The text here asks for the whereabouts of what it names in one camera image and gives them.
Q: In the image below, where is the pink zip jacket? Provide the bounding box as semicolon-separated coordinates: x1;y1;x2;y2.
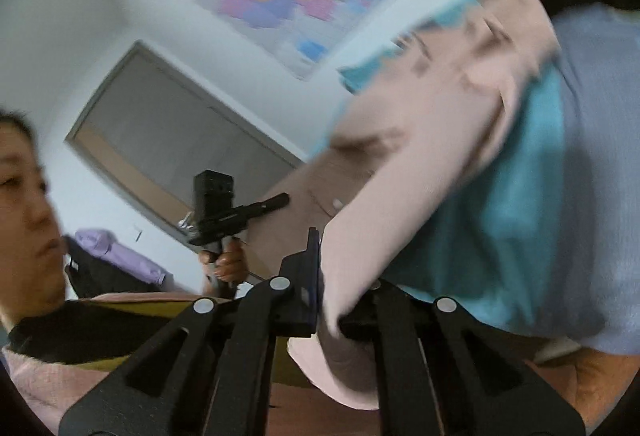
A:
246;0;559;410

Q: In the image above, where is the person's left hand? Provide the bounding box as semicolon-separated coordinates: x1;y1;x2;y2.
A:
198;238;250;296

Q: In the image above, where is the grey wooden door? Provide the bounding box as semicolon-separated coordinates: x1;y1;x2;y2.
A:
65;40;302;254

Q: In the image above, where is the purple garment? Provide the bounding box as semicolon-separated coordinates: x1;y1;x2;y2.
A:
73;229;170;286

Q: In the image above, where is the teal patterned bed sheet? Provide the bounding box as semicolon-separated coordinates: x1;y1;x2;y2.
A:
381;8;639;355

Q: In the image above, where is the person's head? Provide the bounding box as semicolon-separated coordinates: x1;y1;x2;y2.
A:
0;111;66;331

